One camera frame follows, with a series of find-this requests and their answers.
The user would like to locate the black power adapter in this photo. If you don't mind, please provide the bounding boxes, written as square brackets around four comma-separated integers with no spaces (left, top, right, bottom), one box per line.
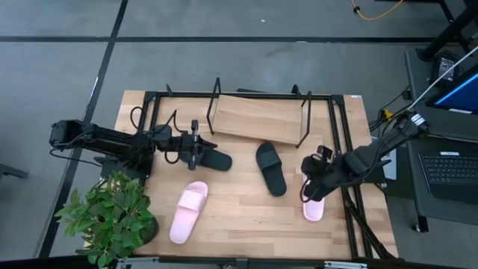
[429,51,465,89]

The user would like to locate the black stand leg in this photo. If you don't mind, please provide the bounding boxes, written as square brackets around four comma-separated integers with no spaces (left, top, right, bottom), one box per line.
[416,0,478,61]

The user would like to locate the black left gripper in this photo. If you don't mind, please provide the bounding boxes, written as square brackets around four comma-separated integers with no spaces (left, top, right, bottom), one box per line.
[179,130,218,171]

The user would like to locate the computer monitor with blue screen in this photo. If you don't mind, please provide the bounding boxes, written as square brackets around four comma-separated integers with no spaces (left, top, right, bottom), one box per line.
[425,64,478,115]

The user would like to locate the green potted plant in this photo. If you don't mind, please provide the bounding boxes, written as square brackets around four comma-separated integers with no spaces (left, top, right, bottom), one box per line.
[54,170,161,269]

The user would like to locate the black slide sandal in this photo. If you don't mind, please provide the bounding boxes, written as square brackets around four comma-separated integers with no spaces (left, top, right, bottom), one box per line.
[200,147,233,173]
[255,141,288,198]

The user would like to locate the laptop computer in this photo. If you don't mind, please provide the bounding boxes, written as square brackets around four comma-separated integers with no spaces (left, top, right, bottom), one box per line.
[404,47,478,233]

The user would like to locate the black aluminium rail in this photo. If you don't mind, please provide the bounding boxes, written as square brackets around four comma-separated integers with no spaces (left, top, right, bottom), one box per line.
[0,255,478,269]

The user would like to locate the pink slide sandal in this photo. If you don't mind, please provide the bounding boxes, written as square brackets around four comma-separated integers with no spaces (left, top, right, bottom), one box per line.
[301,173,326,223]
[169,181,209,245]

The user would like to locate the white cable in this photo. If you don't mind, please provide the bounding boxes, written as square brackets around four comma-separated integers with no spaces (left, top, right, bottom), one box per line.
[406,44,478,112]

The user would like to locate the wooden shelf with black frame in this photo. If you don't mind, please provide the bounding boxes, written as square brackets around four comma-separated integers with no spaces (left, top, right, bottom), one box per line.
[206,77,313,149]

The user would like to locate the black furniture foot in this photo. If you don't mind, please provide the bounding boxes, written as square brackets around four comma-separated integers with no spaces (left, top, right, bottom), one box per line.
[0,163,30,179]

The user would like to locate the black metal table frame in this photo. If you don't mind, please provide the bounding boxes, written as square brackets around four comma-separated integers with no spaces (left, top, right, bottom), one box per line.
[134,84,399,261]

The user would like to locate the black laptop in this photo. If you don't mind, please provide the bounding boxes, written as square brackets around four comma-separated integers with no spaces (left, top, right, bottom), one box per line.
[417,150,478,205]

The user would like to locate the yellow cable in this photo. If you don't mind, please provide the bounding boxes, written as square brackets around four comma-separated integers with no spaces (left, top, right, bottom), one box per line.
[350,0,405,22]

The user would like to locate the white sheet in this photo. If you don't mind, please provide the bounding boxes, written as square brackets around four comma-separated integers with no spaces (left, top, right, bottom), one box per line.
[373,136,398,181]

